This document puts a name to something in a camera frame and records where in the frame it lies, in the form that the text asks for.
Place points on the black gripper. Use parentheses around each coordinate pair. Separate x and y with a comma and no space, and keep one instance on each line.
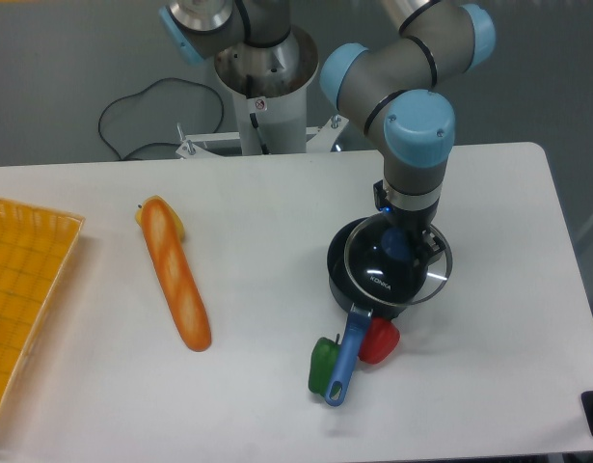
(413,215)

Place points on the glass lid with blue knob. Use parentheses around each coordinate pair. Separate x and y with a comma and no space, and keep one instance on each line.
(376,268)

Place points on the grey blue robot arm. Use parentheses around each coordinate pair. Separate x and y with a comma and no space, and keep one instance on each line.
(388,94)

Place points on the red bell pepper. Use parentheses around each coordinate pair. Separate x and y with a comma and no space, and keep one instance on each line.
(380,340)

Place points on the green bell pepper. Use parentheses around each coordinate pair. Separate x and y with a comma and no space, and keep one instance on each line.
(322,363)

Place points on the orange baguette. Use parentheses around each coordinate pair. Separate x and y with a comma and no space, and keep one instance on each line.
(175,277)

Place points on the yellow pepper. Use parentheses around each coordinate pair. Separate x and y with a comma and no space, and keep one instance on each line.
(178,223)

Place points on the orange plastic basket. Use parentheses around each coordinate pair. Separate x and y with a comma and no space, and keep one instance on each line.
(35,245)

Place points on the black saucepan with blue handle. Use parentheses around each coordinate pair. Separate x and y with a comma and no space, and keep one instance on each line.
(357,324)

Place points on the white pedestal base frame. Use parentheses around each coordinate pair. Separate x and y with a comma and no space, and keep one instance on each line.
(317,139)

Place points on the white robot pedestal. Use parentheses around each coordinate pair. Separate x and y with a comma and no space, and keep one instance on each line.
(269,85)

